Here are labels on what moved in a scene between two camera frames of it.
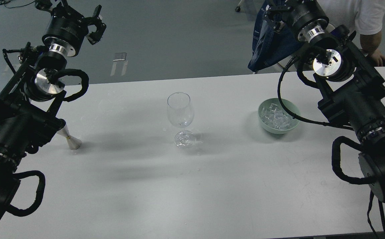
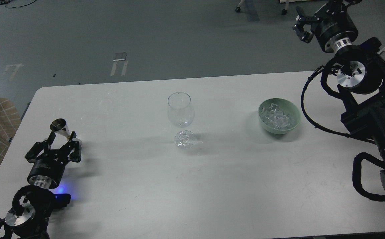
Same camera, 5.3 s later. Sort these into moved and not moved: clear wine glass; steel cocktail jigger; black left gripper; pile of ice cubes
Moved: black left gripper
Not moved: clear wine glass; pile of ice cubes; steel cocktail jigger
